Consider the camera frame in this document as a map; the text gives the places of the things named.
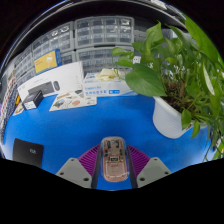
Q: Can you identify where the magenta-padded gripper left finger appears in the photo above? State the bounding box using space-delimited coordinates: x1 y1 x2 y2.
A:
55 143 104 190

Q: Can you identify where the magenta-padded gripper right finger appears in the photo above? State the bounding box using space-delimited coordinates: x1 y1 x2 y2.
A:
125 143 173 190

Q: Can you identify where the black mouse pad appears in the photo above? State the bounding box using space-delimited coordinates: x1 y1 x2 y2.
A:
12 137 45 169

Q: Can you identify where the green plant in white pot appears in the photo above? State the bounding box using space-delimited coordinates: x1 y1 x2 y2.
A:
111 14 224 163

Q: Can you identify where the illustrated picture sheet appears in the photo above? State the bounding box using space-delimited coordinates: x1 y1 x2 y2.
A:
12 101 26 117
49 89 98 112

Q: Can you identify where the small black box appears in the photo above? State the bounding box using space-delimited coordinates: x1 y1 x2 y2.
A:
21 89 45 111

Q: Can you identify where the white tissue box blue print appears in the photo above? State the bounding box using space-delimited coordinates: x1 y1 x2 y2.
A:
82 68 138 98

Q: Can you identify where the navy dotted cloth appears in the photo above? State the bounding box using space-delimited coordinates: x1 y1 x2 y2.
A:
0 86 19 141

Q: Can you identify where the long white keyboard box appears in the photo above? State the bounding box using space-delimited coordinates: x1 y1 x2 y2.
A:
17 60 85 103

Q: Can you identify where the white dotted cloth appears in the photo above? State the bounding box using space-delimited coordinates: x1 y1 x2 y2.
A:
4 73 18 111

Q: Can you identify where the yellow and blue box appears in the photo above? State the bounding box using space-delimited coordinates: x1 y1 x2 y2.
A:
33 48 63 75

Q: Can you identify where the black wall shelf unit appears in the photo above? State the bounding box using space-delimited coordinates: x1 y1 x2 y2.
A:
0 0 188 73

